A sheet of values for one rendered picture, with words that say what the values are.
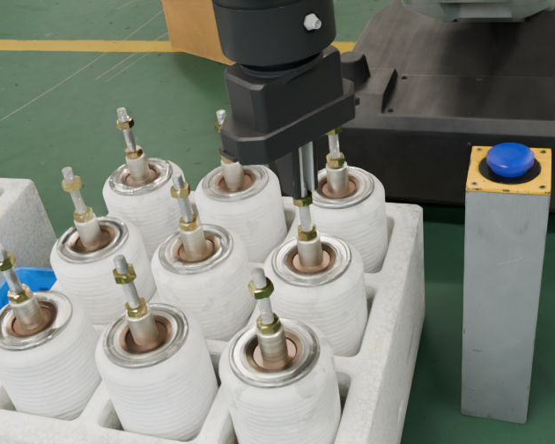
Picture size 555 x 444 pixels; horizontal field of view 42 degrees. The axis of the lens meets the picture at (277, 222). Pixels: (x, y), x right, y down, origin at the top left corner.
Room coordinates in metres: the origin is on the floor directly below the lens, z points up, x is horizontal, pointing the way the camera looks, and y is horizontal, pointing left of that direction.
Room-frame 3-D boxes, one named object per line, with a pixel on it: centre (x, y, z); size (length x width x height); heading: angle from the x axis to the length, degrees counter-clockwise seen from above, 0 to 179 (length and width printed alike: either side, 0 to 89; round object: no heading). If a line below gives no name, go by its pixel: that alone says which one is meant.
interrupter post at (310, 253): (0.52, -0.03, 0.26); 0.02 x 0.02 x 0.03
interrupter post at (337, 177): (0.63, -0.07, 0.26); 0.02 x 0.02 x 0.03
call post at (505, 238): (0.52, -0.21, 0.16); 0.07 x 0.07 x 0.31; 67
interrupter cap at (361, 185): (0.63, -0.07, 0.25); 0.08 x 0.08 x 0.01
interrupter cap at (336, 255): (0.52, -0.03, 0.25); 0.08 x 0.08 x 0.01
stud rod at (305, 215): (0.52, -0.03, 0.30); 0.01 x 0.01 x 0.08
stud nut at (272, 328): (0.41, 0.02, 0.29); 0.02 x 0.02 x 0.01; 23
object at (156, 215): (0.72, 0.15, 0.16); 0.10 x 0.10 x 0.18
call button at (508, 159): (0.52, -0.21, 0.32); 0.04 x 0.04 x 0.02
